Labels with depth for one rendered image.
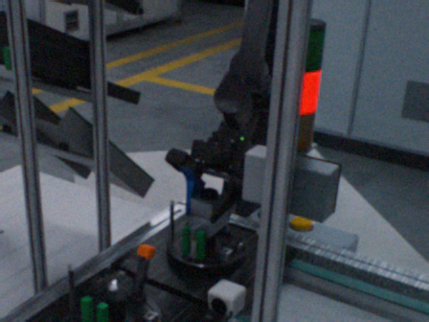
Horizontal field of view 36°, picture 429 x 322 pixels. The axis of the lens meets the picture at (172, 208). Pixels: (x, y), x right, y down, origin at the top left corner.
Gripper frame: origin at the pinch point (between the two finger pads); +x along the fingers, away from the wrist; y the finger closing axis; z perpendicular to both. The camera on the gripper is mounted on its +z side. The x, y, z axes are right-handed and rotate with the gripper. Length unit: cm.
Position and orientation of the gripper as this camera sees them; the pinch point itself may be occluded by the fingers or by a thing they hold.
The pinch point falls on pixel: (206, 199)
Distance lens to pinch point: 110.9
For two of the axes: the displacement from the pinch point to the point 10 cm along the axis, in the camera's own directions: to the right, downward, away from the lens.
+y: 8.3, 2.7, -4.9
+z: -4.1, -3.1, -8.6
